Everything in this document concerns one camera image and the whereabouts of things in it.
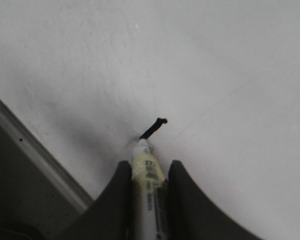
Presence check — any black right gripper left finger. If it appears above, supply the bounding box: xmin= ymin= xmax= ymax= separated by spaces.
xmin=54 ymin=161 xmax=132 ymax=240

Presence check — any white taped whiteboard marker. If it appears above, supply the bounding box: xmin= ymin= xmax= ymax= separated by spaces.
xmin=128 ymin=136 xmax=171 ymax=240

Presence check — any whiteboard with aluminium frame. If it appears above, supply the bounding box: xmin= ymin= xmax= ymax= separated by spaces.
xmin=0 ymin=0 xmax=300 ymax=240

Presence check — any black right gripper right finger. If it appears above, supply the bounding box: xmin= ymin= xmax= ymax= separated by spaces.
xmin=167 ymin=160 xmax=259 ymax=240

